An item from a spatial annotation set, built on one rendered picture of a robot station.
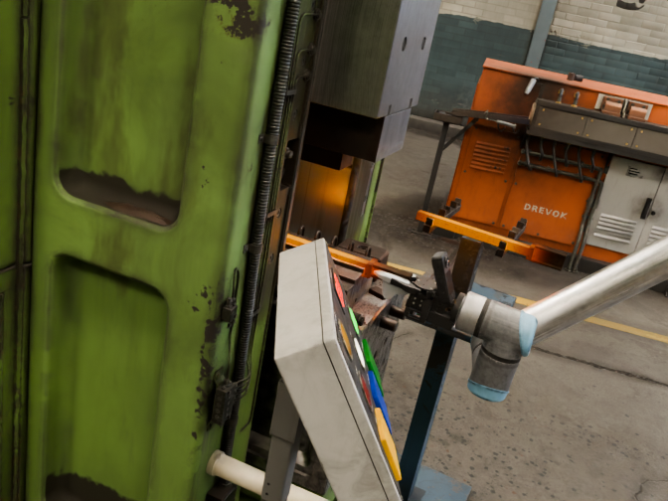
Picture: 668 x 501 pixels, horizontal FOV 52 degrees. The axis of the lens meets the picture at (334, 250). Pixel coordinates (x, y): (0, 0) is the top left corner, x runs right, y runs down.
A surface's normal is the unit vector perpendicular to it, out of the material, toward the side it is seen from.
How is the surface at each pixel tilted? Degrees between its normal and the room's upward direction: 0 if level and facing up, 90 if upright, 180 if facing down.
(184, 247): 89
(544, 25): 90
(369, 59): 90
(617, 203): 90
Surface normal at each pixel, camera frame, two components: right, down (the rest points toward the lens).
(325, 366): 0.06, 0.38
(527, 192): -0.23, 0.32
